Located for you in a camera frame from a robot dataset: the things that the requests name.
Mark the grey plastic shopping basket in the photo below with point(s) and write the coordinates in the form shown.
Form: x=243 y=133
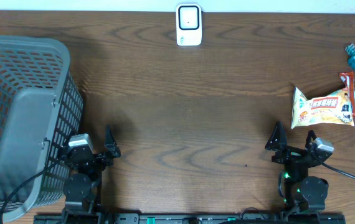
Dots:
x=39 y=107

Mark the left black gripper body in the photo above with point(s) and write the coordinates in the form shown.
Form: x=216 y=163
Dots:
x=100 y=159

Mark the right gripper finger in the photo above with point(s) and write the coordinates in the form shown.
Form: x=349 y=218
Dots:
x=310 y=137
x=278 y=139

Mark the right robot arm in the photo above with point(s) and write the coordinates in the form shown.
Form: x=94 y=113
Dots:
x=302 y=193

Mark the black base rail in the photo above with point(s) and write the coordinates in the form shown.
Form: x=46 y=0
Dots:
x=134 y=218

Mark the yellow snack bag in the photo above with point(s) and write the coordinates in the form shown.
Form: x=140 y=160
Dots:
x=335 y=108

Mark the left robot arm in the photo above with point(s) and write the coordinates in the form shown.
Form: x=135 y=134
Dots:
x=83 y=188

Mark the red snack bar wrapper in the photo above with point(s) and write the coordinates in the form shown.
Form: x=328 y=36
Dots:
x=347 y=78

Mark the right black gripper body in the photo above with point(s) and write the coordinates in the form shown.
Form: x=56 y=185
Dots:
x=289 y=154

